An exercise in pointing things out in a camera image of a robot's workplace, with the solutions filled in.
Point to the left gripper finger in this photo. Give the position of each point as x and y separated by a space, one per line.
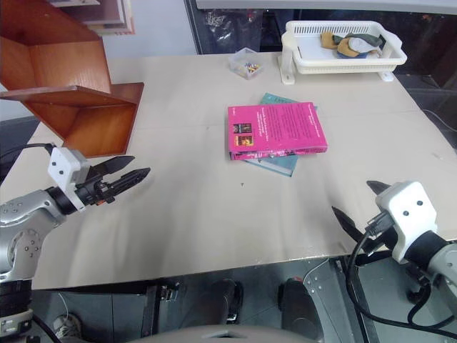
132 177
116 163

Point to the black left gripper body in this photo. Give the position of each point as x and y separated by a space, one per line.
93 191

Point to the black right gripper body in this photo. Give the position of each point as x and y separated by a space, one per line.
383 236

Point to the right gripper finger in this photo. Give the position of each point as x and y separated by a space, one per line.
343 221
377 187

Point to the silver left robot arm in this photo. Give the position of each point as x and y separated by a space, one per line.
21 228

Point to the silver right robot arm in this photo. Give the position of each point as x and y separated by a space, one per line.
442 264

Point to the teal book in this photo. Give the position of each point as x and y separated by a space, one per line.
282 162

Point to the brown wooden bookshelf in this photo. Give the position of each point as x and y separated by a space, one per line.
68 64

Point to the pink book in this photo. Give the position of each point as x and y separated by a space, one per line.
275 125

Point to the grey riveted metal plate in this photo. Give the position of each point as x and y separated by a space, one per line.
321 282

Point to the dark rounded robot foot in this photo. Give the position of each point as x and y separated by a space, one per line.
225 298
296 307

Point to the white sneaker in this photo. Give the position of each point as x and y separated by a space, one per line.
67 326

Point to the mustard and blue fabric piece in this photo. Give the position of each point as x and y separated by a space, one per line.
344 48

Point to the grey green fabric piece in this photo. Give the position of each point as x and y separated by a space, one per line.
364 40

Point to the white and pink cabinet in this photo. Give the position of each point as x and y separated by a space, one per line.
107 14

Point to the white plastic basket rack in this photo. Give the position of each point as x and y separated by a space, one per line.
314 48

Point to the tan fabric piece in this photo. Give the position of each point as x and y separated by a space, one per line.
327 40

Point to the small coloured pins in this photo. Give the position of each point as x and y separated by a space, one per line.
251 68

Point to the clear plastic box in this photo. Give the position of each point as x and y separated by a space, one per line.
241 57

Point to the grey robot torso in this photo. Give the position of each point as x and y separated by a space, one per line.
214 335

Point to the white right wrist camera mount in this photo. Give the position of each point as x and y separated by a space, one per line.
407 203

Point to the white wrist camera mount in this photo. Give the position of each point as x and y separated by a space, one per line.
407 203
62 165

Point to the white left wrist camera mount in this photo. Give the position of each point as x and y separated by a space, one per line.
62 165

